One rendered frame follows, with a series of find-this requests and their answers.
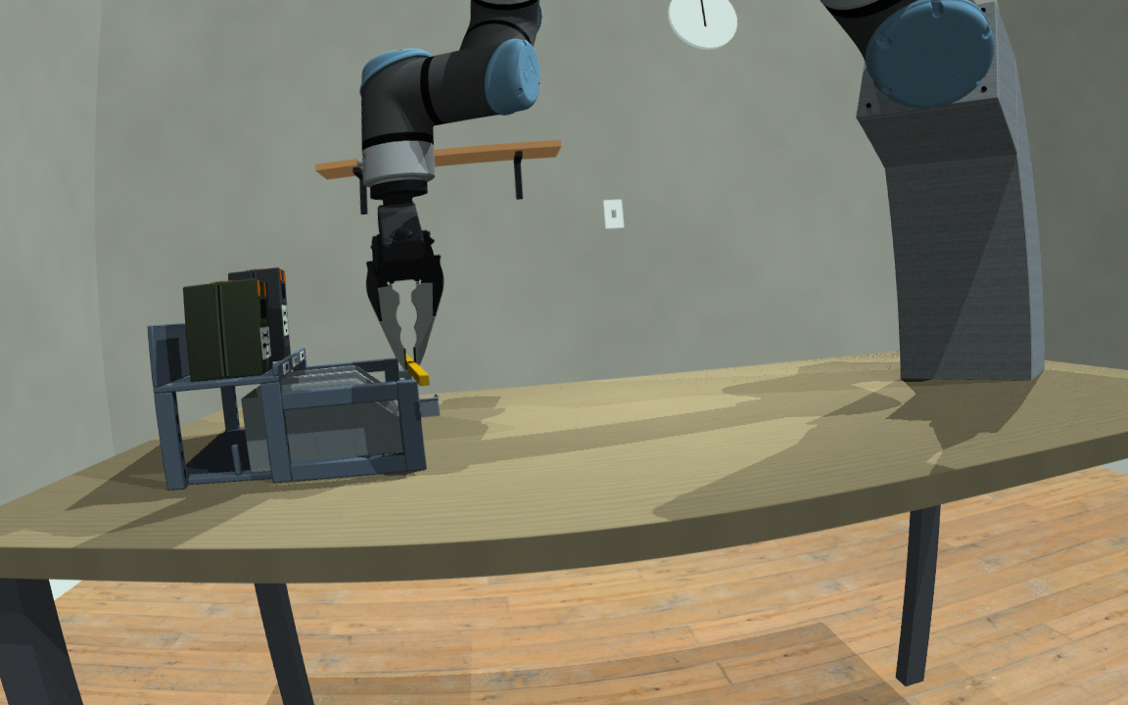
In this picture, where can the yellow bar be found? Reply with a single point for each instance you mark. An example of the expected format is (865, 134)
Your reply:
(417, 372)

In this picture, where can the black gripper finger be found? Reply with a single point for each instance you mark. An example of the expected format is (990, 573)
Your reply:
(385, 302)
(426, 298)

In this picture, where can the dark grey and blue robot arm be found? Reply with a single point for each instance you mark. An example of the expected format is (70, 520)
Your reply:
(920, 54)

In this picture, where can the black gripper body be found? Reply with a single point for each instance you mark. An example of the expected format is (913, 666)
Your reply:
(401, 192)

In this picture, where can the dark green case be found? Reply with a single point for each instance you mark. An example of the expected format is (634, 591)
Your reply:
(227, 329)

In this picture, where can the dark grey tool case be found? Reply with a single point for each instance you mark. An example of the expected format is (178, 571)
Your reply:
(277, 306)

